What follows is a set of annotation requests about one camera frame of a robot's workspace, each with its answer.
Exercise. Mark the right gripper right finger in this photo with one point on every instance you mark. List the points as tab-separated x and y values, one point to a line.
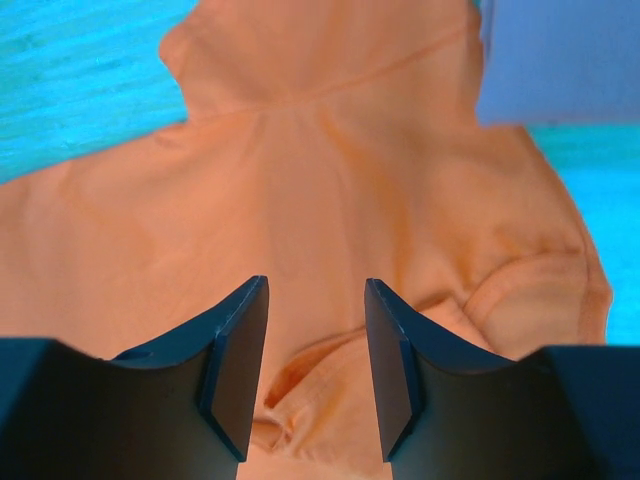
447	409

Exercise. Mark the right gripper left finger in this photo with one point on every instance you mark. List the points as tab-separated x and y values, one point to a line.
177	407

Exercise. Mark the folded pink t shirt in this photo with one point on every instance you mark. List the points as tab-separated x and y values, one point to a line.
559	62

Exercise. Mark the orange t shirt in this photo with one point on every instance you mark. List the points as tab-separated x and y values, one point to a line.
327	142

